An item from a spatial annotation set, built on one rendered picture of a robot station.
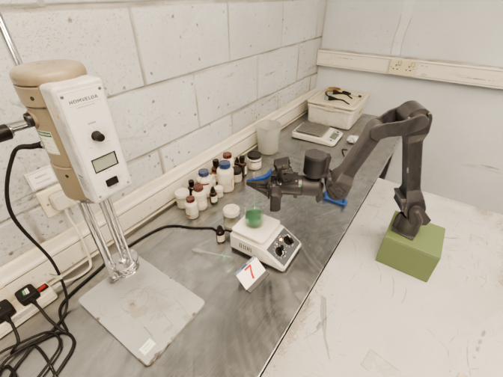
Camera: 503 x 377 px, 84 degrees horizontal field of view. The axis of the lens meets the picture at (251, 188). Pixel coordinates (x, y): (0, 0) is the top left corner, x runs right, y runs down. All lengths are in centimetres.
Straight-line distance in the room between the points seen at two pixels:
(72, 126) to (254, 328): 61
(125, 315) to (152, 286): 10
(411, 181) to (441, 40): 131
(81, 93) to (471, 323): 101
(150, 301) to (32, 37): 70
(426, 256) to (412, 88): 135
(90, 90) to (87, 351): 62
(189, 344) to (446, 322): 66
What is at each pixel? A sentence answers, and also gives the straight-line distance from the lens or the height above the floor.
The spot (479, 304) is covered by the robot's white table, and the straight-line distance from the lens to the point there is 105.
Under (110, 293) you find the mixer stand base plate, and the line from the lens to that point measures 94.
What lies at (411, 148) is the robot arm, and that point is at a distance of 79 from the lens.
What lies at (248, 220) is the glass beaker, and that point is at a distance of 88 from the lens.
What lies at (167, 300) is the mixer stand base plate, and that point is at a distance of 87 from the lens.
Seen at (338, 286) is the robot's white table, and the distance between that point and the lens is 91.
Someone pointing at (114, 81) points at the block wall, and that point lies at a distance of 98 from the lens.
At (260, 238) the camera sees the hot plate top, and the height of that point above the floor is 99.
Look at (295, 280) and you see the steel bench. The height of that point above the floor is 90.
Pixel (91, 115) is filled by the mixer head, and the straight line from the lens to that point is 51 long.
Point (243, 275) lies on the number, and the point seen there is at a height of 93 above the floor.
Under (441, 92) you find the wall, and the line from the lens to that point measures 209.
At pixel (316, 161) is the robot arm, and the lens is 74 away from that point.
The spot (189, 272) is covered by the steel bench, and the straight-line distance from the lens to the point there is 92.
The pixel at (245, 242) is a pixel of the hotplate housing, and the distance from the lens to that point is 90.
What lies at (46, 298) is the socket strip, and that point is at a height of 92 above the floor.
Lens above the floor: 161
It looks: 35 degrees down
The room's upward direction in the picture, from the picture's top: straight up
